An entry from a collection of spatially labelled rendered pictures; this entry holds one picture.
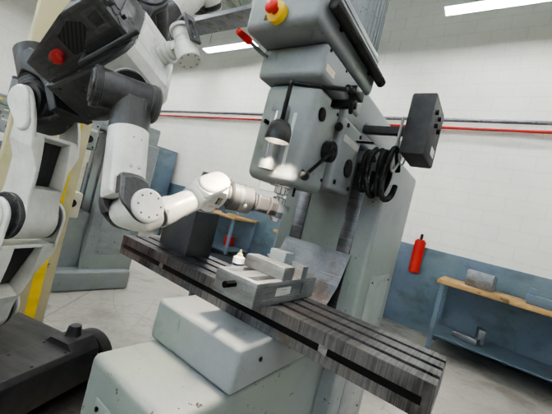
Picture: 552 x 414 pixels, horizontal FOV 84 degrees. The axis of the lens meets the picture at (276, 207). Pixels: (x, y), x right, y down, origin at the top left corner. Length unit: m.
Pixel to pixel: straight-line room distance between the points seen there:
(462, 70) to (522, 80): 0.78
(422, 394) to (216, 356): 0.48
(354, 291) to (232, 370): 0.64
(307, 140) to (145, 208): 0.50
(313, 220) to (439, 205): 3.88
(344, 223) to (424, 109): 0.52
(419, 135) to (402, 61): 4.98
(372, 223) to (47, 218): 1.14
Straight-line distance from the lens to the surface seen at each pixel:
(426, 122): 1.15
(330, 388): 1.44
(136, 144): 0.78
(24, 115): 1.17
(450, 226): 5.09
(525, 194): 5.15
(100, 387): 0.96
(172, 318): 0.99
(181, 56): 0.97
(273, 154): 0.95
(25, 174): 1.18
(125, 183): 0.73
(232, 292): 0.87
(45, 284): 2.63
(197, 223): 1.26
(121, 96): 0.83
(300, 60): 1.02
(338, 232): 1.33
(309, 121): 0.96
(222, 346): 0.86
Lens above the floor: 1.23
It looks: level
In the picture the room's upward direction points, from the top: 14 degrees clockwise
